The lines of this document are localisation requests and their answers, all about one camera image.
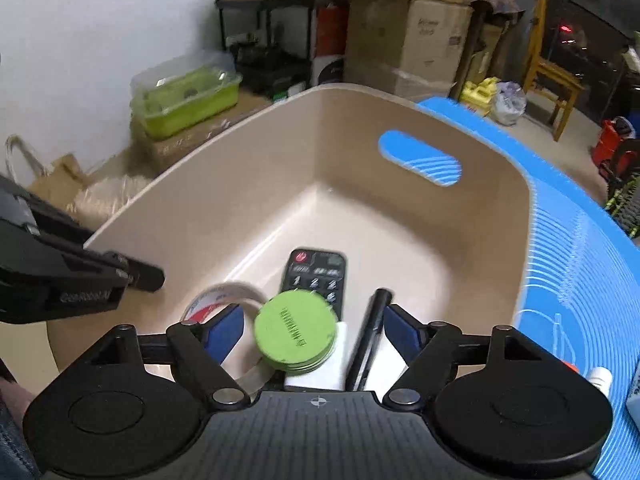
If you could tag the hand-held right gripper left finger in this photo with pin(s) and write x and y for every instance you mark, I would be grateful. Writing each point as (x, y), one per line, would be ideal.
(225, 331)

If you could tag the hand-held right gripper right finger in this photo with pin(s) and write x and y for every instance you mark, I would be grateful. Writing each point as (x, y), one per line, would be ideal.
(400, 334)

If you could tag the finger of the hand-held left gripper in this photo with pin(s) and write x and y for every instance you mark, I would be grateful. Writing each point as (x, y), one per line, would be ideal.
(145, 276)

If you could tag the black marker pen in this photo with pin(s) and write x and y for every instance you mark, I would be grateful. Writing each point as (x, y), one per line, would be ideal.
(367, 336)

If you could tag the clear tape roll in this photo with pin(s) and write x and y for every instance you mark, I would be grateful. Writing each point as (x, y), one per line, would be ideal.
(220, 292)

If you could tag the green round lid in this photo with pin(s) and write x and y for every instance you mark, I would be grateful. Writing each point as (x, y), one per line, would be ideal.
(295, 331)

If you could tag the white charger plug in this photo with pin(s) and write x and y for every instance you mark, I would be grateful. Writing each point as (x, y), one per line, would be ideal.
(325, 376)

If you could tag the black remote control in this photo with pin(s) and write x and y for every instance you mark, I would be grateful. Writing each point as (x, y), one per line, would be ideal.
(320, 271)

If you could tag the beige plastic storage bin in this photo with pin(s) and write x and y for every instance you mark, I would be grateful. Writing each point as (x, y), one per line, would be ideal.
(350, 150)

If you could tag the beige filled plastic bag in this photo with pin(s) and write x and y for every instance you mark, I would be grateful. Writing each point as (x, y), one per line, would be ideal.
(110, 200)

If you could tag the brown paper bag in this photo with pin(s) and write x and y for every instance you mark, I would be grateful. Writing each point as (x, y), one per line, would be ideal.
(55, 180)

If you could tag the person's leg in jeans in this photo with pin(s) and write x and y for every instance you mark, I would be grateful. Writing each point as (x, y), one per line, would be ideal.
(12, 440)

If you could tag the green container with clear lid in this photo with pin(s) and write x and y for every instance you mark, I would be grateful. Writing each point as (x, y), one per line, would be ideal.
(185, 100)

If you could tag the blue silicone baking mat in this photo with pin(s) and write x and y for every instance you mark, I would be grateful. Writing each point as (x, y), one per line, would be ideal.
(575, 260)

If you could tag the small white bottle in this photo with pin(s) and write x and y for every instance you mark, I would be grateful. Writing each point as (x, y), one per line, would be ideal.
(600, 382)

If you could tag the black shelf rack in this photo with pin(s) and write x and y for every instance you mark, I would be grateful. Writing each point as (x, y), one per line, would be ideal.
(270, 67)

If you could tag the tape-wrapped cardboard box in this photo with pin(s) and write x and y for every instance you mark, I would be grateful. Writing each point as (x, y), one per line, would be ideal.
(410, 82)

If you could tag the yellow plastic jug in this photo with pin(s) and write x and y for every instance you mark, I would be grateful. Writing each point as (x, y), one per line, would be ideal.
(480, 95)

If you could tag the clear plastic bag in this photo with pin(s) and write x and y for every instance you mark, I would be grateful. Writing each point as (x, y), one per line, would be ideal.
(510, 102)

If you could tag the red bucket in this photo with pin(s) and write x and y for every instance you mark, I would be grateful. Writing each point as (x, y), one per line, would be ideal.
(610, 142)

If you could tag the plain brown cardboard box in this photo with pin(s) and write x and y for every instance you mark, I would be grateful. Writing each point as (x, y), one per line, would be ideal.
(405, 35)

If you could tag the wooden chair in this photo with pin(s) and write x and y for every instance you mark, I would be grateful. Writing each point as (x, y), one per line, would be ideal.
(552, 72)

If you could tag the red and white appliance box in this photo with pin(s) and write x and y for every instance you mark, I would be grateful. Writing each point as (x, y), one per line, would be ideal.
(330, 35)

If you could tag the dark glass door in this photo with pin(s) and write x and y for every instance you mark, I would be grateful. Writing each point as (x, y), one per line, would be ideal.
(595, 15)

